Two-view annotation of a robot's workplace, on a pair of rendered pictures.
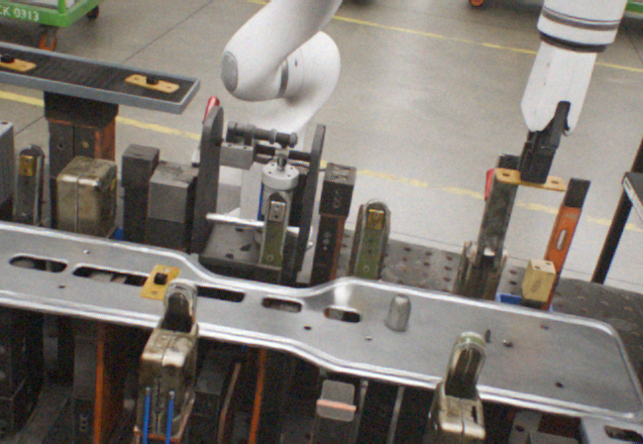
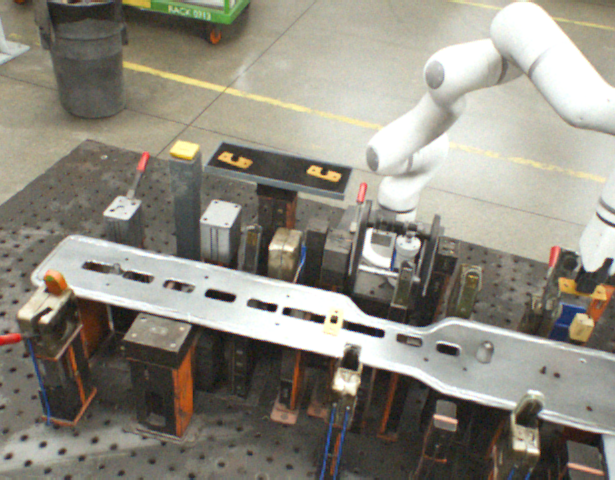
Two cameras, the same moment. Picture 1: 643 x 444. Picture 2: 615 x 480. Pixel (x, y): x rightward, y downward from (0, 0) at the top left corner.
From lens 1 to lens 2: 43 cm
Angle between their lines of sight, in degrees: 12
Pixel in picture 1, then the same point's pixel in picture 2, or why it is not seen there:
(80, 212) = (282, 266)
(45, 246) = (263, 291)
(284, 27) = (414, 137)
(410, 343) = (492, 373)
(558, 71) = (607, 241)
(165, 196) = (334, 257)
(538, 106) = (591, 258)
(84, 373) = (287, 368)
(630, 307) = not seen: outside the picture
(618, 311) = not seen: outside the picture
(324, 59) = (438, 147)
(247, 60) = (386, 154)
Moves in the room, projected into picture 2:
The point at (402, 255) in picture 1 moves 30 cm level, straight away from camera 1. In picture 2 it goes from (481, 258) to (491, 210)
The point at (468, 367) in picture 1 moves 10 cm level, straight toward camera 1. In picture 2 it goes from (531, 410) to (521, 451)
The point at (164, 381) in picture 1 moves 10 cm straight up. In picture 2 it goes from (344, 401) to (350, 369)
